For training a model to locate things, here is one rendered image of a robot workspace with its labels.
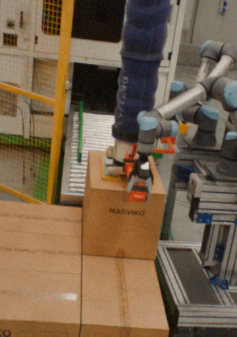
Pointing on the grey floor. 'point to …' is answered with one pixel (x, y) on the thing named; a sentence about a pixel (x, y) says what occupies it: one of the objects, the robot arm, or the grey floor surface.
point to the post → (172, 188)
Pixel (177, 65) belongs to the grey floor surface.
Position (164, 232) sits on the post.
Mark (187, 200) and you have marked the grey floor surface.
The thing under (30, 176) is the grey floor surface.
